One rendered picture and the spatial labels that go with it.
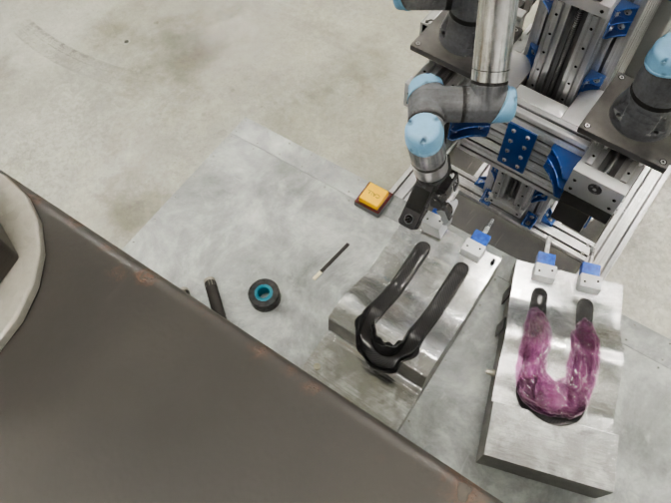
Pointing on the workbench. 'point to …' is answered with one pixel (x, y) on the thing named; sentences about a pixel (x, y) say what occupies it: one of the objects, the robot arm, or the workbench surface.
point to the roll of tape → (264, 292)
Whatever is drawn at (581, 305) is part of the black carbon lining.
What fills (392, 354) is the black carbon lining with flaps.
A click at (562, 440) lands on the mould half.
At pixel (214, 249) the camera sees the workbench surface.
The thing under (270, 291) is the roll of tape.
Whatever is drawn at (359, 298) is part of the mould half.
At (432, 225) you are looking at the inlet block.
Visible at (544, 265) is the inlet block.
